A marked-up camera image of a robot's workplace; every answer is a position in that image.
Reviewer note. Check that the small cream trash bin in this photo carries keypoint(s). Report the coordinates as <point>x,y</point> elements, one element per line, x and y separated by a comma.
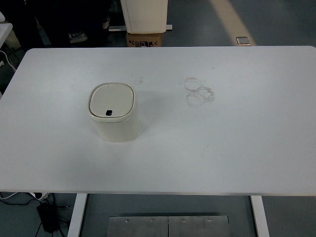
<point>116,128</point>

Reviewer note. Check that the brown printed cardboard box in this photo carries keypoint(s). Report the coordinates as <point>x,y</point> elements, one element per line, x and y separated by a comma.
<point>144,39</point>

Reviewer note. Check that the large white plastic container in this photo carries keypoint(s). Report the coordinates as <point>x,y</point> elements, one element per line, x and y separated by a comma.
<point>144,14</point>

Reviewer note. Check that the grey metal plate with screws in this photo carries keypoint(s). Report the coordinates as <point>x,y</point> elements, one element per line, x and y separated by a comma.
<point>168,227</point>

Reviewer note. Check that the grey floor socket plate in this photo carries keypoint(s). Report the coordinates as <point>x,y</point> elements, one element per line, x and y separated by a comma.
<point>243,41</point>

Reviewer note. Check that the white table leg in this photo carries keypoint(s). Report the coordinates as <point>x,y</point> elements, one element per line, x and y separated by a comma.
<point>76,217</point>
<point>260,217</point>

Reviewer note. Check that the white power strip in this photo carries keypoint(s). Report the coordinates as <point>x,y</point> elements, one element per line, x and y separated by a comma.
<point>40,195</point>

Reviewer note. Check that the black power adapter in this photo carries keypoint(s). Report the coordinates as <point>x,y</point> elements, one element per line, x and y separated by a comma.
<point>47,218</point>

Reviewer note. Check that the white side table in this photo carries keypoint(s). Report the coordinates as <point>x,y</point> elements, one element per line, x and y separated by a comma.
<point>5,30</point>

